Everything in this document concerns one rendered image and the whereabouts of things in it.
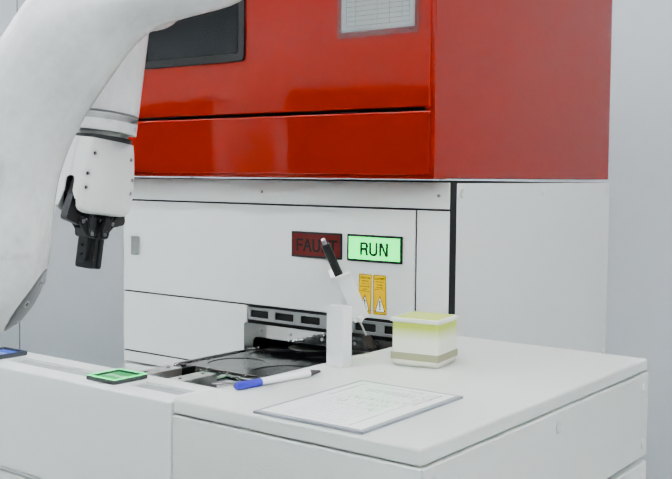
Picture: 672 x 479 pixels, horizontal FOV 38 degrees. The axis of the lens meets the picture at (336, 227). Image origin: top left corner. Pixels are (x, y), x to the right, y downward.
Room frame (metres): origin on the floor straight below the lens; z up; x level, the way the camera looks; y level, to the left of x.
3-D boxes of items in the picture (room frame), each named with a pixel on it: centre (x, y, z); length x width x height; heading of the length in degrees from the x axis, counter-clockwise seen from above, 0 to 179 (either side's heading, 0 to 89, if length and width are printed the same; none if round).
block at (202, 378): (1.55, 0.23, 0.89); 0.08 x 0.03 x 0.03; 143
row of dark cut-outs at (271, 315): (1.78, -0.01, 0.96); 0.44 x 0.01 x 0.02; 53
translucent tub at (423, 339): (1.38, -0.13, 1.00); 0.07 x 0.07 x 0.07; 61
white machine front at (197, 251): (1.90, 0.13, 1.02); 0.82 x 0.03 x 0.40; 53
